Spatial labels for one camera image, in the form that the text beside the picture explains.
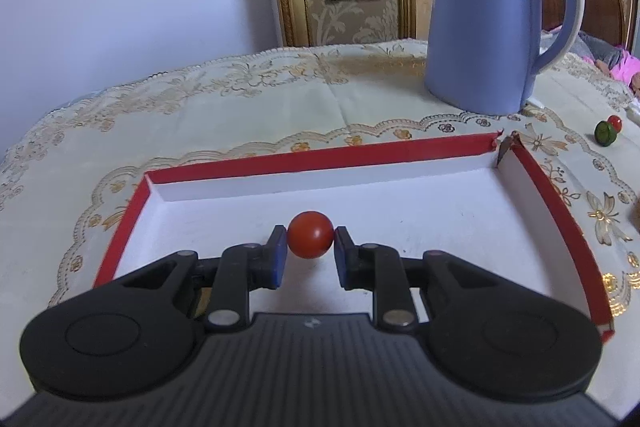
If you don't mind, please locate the red cherry tomato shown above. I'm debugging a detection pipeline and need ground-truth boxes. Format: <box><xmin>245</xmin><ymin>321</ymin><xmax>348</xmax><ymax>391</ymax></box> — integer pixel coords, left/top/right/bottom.
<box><xmin>288</xmin><ymin>211</ymin><xmax>334</xmax><ymax>259</ymax></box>

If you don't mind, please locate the embroidered cream tablecloth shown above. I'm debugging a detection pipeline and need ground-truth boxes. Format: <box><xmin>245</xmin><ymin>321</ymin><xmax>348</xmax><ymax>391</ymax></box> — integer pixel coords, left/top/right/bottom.
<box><xmin>1</xmin><ymin>40</ymin><xmax>639</xmax><ymax>415</ymax></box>

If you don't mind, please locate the small green fruit on table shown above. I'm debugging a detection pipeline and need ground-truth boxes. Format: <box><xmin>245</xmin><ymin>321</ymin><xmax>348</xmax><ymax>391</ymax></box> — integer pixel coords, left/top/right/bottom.
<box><xmin>593</xmin><ymin>120</ymin><xmax>618</xmax><ymax>147</ymax></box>

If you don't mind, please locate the wooden bed headboard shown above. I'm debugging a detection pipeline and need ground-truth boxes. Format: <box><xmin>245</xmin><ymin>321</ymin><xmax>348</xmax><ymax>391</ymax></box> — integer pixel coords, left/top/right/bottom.
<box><xmin>541</xmin><ymin>0</ymin><xmax>626</xmax><ymax>46</ymax></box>

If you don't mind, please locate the blue electric kettle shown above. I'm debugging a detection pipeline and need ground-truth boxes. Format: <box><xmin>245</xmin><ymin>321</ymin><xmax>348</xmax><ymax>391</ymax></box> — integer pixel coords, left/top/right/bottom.
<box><xmin>424</xmin><ymin>0</ymin><xmax>585</xmax><ymax>115</ymax></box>

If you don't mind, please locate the small red tomato on table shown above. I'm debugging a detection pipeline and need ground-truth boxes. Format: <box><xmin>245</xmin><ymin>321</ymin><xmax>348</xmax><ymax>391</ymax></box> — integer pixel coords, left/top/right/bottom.
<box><xmin>608</xmin><ymin>115</ymin><xmax>623</xmax><ymax>133</ymax></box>

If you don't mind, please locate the red cardboard box lid tray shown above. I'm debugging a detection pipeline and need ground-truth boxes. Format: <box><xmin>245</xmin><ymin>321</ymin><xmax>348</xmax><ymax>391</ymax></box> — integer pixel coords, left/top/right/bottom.
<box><xmin>96</xmin><ymin>132</ymin><xmax>614</xmax><ymax>338</ymax></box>

